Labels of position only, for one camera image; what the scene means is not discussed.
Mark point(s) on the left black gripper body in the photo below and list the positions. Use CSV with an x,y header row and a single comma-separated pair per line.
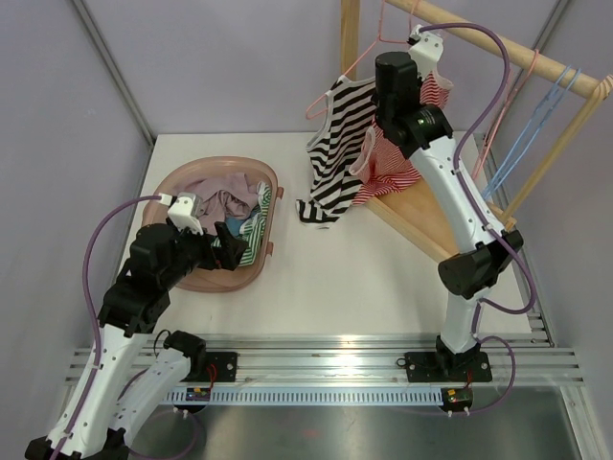
x,y
193,250

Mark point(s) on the teal tank top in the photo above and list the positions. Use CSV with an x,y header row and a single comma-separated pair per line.
x,y
236,226

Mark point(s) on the green striped tank top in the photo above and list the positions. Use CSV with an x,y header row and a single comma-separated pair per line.
x,y
255,228

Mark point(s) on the mauve tank top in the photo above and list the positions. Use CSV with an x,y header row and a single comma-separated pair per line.
x,y
211,209

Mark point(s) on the red striped tank top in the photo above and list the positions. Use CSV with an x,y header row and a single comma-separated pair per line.
x,y
380,166

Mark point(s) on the blue hanger of green top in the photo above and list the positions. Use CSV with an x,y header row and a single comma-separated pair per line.
x,y
541,120

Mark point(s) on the pink hanger of red top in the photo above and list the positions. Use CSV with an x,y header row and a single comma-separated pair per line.
x,y
416,7

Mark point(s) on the pink hanger of mauve top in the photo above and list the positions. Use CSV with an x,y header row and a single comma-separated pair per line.
x,y
513,90

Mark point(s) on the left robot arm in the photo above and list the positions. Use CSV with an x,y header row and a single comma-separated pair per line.
x,y
104,416

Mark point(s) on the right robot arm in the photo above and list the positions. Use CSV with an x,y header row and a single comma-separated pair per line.
x,y
425,138

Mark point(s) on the black white striped tank top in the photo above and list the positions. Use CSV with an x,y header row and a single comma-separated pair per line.
x,y
333,149

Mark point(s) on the pink hanger of black top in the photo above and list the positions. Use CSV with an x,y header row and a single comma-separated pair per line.
x,y
364,52

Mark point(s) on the pink plastic basin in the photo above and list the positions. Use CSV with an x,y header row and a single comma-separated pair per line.
x,y
207,281

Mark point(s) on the wooden clothes rack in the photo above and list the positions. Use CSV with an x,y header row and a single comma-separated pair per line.
x,y
415,213

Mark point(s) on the aluminium rail frame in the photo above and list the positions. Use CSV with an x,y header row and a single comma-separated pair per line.
x,y
331,330

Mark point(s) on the white slotted cable duct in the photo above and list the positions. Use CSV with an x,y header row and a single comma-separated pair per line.
x,y
306,396

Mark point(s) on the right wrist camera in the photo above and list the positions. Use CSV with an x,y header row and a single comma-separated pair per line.
x,y
426,50

